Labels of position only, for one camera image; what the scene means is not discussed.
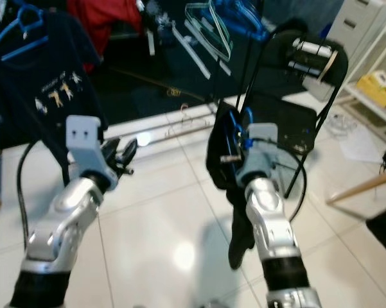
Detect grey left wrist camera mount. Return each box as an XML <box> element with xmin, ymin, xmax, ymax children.
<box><xmin>66</xmin><ymin>115</ymin><xmax>118</xmax><ymax>188</ymax></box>

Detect black garment with white print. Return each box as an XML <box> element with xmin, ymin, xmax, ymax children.
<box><xmin>205</xmin><ymin>101</ymin><xmax>262</xmax><ymax>271</ymax></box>

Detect red cloth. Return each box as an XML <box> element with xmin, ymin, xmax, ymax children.
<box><xmin>66</xmin><ymin>0</ymin><xmax>146</xmax><ymax>71</ymax></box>

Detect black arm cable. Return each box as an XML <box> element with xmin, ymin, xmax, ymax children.
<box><xmin>273</xmin><ymin>148</ymin><xmax>308</xmax><ymax>222</ymax></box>
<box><xmin>19</xmin><ymin>138</ymin><xmax>70</xmax><ymax>251</ymax></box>

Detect white drawer unit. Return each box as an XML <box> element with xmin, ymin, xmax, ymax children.
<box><xmin>308</xmin><ymin>0</ymin><xmax>386</xmax><ymax>102</ymax></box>

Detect white cable coil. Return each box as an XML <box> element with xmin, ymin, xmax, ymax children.
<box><xmin>324</xmin><ymin>112</ymin><xmax>358</xmax><ymax>136</ymax></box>

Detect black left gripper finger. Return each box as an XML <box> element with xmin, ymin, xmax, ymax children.
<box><xmin>118</xmin><ymin>137</ymin><xmax>139</xmax><ymax>170</ymax></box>
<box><xmin>101</xmin><ymin>139</ymin><xmax>121</xmax><ymax>167</ymax></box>

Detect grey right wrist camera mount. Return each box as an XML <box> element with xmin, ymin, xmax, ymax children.
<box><xmin>238</xmin><ymin>123</ymin><xmax>281</xmax><ymax>182</ymax></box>

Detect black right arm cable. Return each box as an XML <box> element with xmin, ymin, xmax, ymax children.
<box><xmin>273</xmin><ymin>148</ymin><xmax>308</xmax><ymax>222</ymax></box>

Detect white and black gadget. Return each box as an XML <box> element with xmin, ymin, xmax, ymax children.
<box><xmin>287</xmin><ymin>37</ymin><xmax>342</xmax><ymax>82</ymax></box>

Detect white plastic sheet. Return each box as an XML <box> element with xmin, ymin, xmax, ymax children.
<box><xmin>339</xmin><ymin>130</ymin><xmax>384</xmax><ymax>162</ymax></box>

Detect long white tape strip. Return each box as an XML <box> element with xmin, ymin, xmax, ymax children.
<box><xmin>171</xmin><ymin>22</ymin><xmax>212</xmax><ymax>80</ymax></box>
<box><xmin>183</xmin><ymin>19</ymin><xmax>233</xmax><ymax>77</ymax></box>

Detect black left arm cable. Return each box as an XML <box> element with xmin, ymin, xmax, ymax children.
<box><xmin>19</xmin><ymin>138</ymin><xmax>70</xmax><ymax>251</ymax></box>

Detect white shelf frame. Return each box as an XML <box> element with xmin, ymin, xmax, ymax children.
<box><xmin>340</xmin><ymin>6</ymin><xmax>386</xmax><ymax>132</ymax></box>

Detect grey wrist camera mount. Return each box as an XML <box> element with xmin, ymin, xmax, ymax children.
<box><xmin>66</xmin><ymin>115</ymin><xmax>118</xmax><ymax>188</ymax></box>
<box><xmin>238</xmin><ymin>123</ymin><xmax>281</xmax><ymax>182</ymax></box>

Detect black folding chair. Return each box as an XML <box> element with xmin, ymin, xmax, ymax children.
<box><xmin>238</xmin><ymin>24</ymin><xmax>349</xmax><ymax>201</ymax></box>

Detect light wooden pole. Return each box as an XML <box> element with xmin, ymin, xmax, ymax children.
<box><xmin>326</xmin><ymin>165</ymin><xmax>386</xmax><ymax>207</ymax></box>

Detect yellow box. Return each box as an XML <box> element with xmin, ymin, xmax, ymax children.
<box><xmin>356</xmin><ymin>70</ymin><xmax>386</xmax><ymax>108</ymax></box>

